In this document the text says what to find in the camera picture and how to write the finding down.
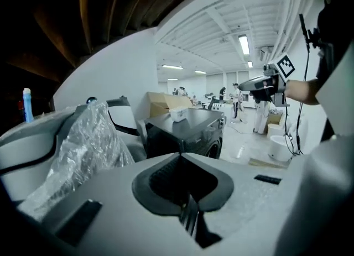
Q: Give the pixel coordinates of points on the white toilet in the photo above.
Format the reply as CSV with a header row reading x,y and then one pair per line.
x,y
275,130
280,150

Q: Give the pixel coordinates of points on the wooden slat platform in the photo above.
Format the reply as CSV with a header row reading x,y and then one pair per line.
x,y
268,163

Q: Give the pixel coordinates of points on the plastic-wrapped grey appliance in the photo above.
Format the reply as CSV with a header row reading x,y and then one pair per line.
x,y
83,144

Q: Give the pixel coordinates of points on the white plastic box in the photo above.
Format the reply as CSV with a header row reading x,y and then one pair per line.
x,y
178,114

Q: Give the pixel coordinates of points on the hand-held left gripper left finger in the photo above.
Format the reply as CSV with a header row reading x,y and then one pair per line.
x,y
110,194

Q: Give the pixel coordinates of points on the blue bottle with white cap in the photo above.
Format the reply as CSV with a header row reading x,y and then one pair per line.
x,y
28,108

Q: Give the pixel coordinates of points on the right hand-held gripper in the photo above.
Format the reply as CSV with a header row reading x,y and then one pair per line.
x,y
285,67

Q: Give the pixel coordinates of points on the ceiling light tube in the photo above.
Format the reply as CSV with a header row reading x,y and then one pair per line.
x,y
200,72
244,44
172,67

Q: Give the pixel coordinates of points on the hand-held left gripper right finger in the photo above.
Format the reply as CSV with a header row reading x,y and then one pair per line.
x,y
249,194

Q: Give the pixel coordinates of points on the person's body in black clothes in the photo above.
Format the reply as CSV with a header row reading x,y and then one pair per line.
x,y
332,28

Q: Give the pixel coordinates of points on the large cardboard box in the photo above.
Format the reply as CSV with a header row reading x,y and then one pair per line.
x,y
160,103

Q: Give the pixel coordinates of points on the person's right forearm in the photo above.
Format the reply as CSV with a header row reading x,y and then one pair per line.
x,y
301,91

